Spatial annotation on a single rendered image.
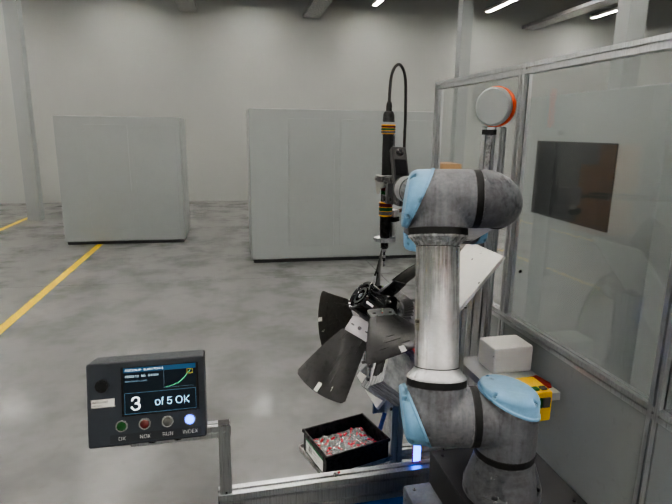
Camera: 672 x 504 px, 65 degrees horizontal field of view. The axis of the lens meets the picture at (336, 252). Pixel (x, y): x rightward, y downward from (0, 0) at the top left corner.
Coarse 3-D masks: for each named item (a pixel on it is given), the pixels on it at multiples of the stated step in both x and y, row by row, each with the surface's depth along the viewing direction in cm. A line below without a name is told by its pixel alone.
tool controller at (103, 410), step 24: (96, 360) 125; (120, 360) 123; (144, 360) 122; (168, 360) 123; (192, 360) 124; (96, 384) 118; (120, 384) 121; (144, 384) 122; (168, 384) 123; (192, 384) 124; (96, 408) 119; (120, 408) 120; (168, 408) 122; (192, 408) 124; (96, 432) 119; (120, 432) 120; (144, 432) 121; (168, 432) 122; (192, 432) 124
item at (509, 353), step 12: (492, 336) 215; (504, 336) 215; (516, 336) 215; (480, 348) 214; (492, 348) 205; (504, 348) 204; (516, 348) 205; (528, 348) 206; (480, 360) 214; (492, 360) 205; (504, 360) 205; (516, 360) 206; (528, 360) 207; (492, 372) 206
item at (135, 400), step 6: (126, 396) 121; (132, 396) 121; (138, 396) 121; (144, 396) 121; (126, 402) 121; (132, 402) 121; (138, 402) 121; (144, 402) 121; (126, 408) 120; (132, 408) 121; (138, 408) 121; (144, 408) 121; (126, 414) 120; (132, 414) 121
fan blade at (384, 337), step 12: (372, 324) 168; (384, 324) 167; (396, 324) 167; (408, 324) 167; (372, 336) 163; (384, 336) 161; (396, 336) 160; (408, 336) 159; (372, 348) 158; (384, 348) 156; (396, 348) 155; (408, 348) 153; (372, 360) 154
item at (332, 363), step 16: (336, 336) 183; (352, 336) 181; (320, 352) 182; (336, 352) 180; (352, 352) 179; (304, 368) 183; (320, 368) 179; (336, 368) 177; (352, 368) 176; (336, 384) 174; (336, 400) 171
